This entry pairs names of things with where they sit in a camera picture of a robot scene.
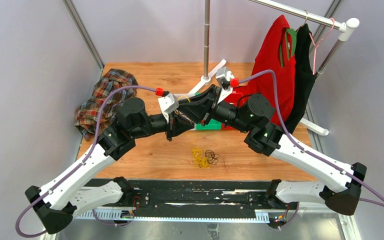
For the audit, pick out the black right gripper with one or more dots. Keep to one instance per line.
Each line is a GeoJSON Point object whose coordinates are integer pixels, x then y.
{"type": "Point", "coordinates": [197, 110]}

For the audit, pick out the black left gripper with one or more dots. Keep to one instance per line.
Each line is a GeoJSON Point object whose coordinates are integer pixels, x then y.
{"type": "Point", "coordinates": [175, 127]}

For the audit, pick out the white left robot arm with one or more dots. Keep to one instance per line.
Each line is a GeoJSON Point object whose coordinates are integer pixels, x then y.
{"type": "Point", "coordinates": [61, 200]}

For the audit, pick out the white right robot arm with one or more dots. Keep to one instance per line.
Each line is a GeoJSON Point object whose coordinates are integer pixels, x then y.
{"type": "Point", "coordinates": [338, 185]}

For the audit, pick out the green plastic bin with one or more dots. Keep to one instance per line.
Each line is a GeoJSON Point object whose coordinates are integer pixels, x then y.
{"type": "Point", "coordinates": [213, 125]}

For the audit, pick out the white plastic bin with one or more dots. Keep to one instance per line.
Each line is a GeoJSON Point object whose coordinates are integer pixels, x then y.
{"type": "Point", "coordinates": [181, 96]}

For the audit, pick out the red plastic bin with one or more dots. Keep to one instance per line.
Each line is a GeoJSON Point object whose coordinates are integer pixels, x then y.
{"type": "Point", "coordinates": [236, 97]}

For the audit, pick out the red sweater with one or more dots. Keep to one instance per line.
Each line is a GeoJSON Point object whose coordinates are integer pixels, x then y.
{"type": "Point", "coordinates": [268, 58]}

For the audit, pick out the plaid shirt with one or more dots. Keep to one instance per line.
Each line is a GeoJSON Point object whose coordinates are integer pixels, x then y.
{"type": "Point", "coordinates": [101, 107]}

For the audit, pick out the black garment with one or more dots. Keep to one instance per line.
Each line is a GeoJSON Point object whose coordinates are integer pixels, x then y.
{"type": "Point", "coordinates": [304, 78]}

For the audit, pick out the green hanger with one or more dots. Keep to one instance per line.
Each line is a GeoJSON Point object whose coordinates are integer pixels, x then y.
{"type": "Point", "coordinates": [287, 45]}

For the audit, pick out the pink hanger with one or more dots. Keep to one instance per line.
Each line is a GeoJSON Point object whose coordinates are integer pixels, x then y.
{"type": "Point", "coordinates": [317, 44]}

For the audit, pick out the silver clothes rack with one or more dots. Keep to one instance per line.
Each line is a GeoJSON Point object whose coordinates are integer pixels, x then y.
{"type": "Point", "coordinates": [345, 28]}

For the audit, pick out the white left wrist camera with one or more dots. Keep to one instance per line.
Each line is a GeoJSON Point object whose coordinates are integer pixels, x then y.
{"type": "Point", "coordinates": [168, 104]}

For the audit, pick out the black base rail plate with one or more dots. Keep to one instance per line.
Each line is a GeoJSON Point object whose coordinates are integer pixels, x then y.
{"type": "Point", "coordinates": [204, 199]}

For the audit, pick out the aluminium frame rail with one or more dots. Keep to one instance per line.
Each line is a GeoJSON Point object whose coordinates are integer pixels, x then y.
{"type": "Point", "coordinates": [116, 216]}

